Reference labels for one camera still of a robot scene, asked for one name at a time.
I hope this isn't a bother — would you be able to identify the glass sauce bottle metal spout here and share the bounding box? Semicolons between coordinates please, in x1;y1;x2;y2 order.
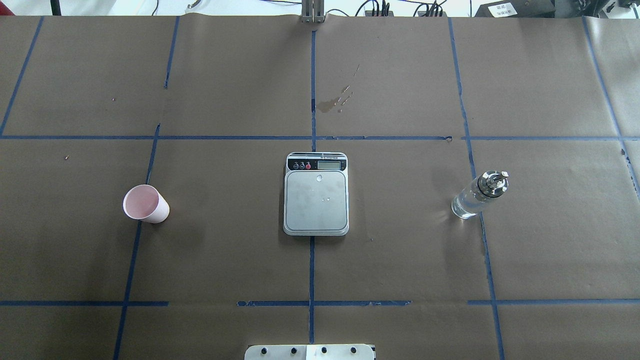
451;170;510;220

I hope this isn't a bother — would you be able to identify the pink paper cup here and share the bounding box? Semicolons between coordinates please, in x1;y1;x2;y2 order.
122;184;170;224

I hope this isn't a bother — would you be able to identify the digital kitchen scale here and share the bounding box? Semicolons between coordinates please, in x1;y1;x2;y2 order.
283;152;350;237

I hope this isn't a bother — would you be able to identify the aluminium frame post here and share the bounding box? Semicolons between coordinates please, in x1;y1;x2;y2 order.
301;0;326;24

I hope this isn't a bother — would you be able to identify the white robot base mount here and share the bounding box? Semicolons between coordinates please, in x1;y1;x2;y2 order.
244;343;377;360

